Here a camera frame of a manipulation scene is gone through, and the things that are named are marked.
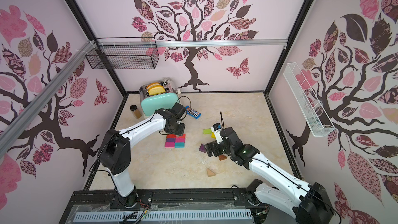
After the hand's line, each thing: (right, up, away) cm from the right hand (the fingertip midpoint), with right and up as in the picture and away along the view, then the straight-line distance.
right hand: (211, 145), depth 79 cm
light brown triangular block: (0, -16, +2) cm, 16 cm away
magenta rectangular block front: (-25, -3, +13) cm, 28 cm away
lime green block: (-2, +4, +20) cm, 20 cm away
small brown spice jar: (-51, +19, +21) cm, 58 cm away
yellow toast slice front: (-34, +31, +16) cm, 49 cm away
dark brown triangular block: (+6, -8, +6) cm, 12 cm away
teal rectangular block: (-19, -3, +13) cm, 23 cm away
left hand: (-20, +4, +10) cm, 23 cm away
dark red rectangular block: (-25, +2, +16) cm, 29 cm away
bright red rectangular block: (-17, +1, +16) cm, 23 cm away
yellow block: (0, +7, -8) cm, 11 cm away
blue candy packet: (-10, +15, +27) cm, 32 cm away
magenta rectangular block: (-19, -1, +15) cm, 24 cm away
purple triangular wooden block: (-5, -5, +10) cm, 12 cm away
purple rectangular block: (-25, -1, +15) cm, 29 cm away
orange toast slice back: (-38, +35, +20) cm, 56 cm away
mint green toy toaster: (-38, +22, +16) cm, 47 cm away
